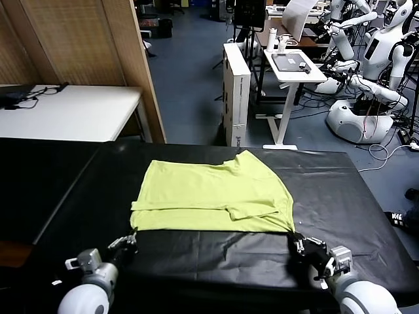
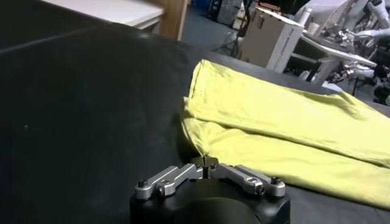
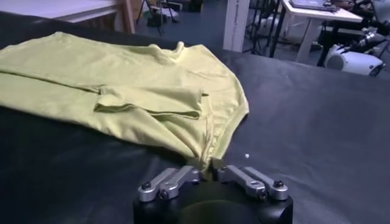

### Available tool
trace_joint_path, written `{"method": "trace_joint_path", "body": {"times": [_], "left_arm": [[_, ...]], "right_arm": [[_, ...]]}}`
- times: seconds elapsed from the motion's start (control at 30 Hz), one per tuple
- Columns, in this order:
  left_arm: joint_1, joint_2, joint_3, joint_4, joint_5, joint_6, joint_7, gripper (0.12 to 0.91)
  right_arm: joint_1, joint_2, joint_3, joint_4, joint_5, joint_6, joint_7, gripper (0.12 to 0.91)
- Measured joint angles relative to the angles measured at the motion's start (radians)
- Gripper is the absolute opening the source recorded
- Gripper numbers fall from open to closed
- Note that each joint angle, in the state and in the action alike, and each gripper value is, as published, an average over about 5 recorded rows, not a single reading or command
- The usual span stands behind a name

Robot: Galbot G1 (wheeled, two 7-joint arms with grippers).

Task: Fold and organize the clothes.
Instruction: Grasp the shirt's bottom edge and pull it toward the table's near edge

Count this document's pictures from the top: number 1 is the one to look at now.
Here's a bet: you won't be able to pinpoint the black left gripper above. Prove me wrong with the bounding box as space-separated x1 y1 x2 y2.
107 230 139 272

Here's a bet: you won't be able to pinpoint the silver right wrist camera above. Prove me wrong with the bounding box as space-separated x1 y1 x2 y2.
327 247 353 279

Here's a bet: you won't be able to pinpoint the white curved panel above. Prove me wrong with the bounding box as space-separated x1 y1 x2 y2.
282 0 317 43

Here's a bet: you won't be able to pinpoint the black bag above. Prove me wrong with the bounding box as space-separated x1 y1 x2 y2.
0 84 37 103

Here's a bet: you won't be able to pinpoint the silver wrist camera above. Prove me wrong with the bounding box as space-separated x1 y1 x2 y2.
327 247 353 279
64 248 101 273

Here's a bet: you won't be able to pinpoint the black white striped shoe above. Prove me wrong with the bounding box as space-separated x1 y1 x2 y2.
384 211 407 228

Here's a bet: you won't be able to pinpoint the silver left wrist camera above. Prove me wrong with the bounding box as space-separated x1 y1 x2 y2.
64 248 101 273

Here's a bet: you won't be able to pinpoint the black trash bin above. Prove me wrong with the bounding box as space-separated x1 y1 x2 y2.
159 18 173 39

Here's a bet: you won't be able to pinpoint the white rectangular table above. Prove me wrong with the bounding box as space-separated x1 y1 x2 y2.
0 84 144 143

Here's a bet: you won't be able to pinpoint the small black table cover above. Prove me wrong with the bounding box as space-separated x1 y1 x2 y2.
0 137 102 245

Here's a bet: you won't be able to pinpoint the tall white cardboard box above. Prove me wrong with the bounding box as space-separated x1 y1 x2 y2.
222 42 252 148

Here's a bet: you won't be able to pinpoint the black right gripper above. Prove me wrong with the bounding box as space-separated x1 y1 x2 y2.
287 232 332 279

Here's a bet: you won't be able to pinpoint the blue jeans leg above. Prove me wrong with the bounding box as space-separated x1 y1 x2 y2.
404 211 419 230

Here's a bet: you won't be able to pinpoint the white humanoid robot with base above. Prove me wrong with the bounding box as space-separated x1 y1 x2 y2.
314 0 419 145

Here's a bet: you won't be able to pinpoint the yellow-green T-shirt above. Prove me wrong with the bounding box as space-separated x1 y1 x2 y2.
130 150 295 234

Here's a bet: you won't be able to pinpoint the large black table cover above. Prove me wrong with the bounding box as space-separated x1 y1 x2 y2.
19 142 415 305

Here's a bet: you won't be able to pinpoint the brown wooden desk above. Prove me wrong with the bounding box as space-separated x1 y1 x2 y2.
255 18 331 50

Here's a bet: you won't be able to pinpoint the wooden partition screen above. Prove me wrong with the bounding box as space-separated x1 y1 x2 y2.
0 0 168 145

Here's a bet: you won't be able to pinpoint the small white standing desk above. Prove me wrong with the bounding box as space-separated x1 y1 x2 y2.
255 48 328 151

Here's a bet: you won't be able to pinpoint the white water bottle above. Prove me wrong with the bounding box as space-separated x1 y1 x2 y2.
266 27 278 53

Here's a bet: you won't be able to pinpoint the black monitor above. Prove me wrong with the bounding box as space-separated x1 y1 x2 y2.
234 0 266 33

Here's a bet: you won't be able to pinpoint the black cables with adapter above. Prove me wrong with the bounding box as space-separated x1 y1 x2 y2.
3 82 70 111

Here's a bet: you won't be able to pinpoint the white floor cable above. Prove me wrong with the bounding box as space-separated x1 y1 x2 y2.
358 143 419 173

